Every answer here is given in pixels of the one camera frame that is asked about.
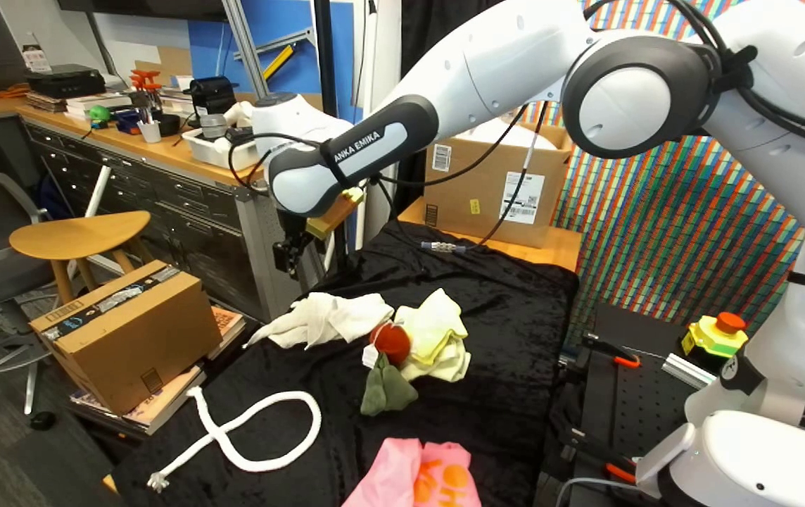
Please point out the cardboard box on floor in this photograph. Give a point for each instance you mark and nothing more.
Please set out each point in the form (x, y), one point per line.
(129, 337)

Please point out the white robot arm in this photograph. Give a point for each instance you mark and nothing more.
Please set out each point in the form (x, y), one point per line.
(739, 79)

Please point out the pink printed cloth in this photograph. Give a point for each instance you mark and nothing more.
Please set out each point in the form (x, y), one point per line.
(418, 473)

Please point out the wooden workbench with drawers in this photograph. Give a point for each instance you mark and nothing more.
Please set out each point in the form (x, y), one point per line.
(201, 219)

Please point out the yellow emergency stop button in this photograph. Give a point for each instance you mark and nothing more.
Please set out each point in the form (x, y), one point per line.
(716, 337)

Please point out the white tray on bench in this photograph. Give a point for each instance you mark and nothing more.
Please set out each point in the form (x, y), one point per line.
(224, 152)

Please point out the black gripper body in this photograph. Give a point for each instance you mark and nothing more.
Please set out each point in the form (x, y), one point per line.
(290, 248)

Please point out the yellow microfiber cloth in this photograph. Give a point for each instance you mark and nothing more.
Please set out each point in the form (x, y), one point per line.
(436, 338)

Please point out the large cardboard box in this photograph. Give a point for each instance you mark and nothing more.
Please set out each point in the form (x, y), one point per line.
(495, 180)

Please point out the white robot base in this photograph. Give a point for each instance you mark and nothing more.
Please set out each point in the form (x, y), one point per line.
(743, 438)

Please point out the wooden stool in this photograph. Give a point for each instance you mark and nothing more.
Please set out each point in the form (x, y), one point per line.
(74, 240)

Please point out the plush red flower green leaves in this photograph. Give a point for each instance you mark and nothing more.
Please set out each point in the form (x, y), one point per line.
(387, 389)

